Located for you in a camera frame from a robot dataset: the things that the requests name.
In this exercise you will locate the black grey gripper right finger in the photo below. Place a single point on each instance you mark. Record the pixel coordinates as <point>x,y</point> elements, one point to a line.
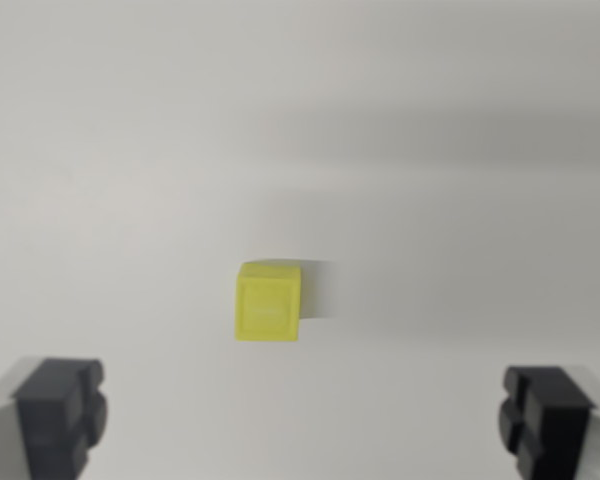
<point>555,425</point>

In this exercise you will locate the black grey gripper left finger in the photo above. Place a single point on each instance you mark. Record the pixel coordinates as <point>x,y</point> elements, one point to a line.
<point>50,420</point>

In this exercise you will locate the yellow soft toy cube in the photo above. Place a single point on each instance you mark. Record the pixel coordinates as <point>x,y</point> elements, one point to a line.
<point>267,306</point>

